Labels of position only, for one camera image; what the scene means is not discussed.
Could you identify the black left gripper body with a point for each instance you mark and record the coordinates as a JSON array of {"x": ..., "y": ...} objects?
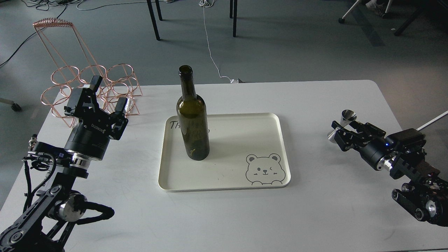
[{"x": 94, "y": 131}]

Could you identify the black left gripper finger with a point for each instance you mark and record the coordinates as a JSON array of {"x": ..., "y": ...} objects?
[
  {"x": 83, "y": 103},
  {"x": 119, "y": 114}
]

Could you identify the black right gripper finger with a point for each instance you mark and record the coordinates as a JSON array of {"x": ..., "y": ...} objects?
[
  {"x": 346, "y": 139},
  {"x": 365, "y": 131}
]

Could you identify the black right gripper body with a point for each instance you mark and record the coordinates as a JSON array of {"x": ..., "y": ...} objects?
[{"x": 375, "y": 151}]

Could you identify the silver metal jigger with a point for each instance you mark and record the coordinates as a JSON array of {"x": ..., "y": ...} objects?
[{"x": 347, "y": 116}]

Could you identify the dark green wine bottle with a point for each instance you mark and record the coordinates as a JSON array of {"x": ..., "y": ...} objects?
[{"x": 192, "y": 116}]

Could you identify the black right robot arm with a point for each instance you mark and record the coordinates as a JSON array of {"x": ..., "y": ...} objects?
[{"x": 401, "y": 154}]

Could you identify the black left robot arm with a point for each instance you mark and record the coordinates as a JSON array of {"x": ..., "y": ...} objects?
[{"x": 52, "y": 208}]

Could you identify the chair leg with caster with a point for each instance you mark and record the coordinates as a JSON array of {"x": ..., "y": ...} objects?
[{"x": 433, "y": 121}]

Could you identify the chair caster left edge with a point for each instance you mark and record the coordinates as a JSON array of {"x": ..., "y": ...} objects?
[{"x": 14, "y": 106}]

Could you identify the cream bear serving tray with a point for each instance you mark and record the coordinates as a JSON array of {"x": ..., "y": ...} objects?
[{"x": 247, "y": 151}]

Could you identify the office chair base right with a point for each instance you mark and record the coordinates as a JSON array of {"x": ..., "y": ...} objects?
[{"x": 384, "y": 11}]

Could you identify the copper wire wine rack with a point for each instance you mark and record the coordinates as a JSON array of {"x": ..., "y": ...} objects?
[{"x": 120, "y": 80}]

